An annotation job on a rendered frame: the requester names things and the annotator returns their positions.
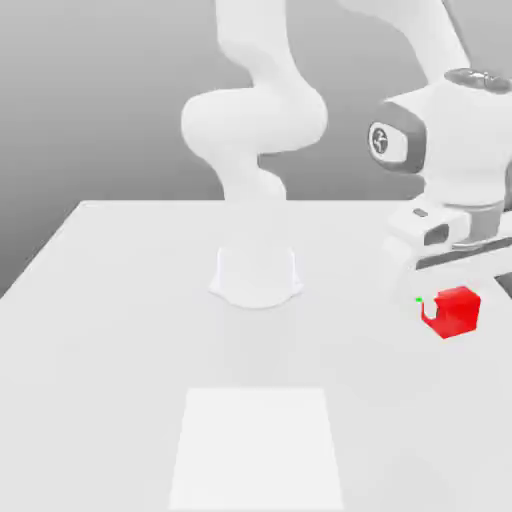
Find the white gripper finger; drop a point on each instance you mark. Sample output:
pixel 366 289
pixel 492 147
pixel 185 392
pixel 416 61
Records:
pixel 429 307

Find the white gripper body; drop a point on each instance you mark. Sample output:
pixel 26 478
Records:
pixel 444 276

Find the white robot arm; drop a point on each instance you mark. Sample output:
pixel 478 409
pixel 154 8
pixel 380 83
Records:
pixel 256 120

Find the small red cube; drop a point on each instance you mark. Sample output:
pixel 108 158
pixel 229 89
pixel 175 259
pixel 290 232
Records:
pixel 458 314

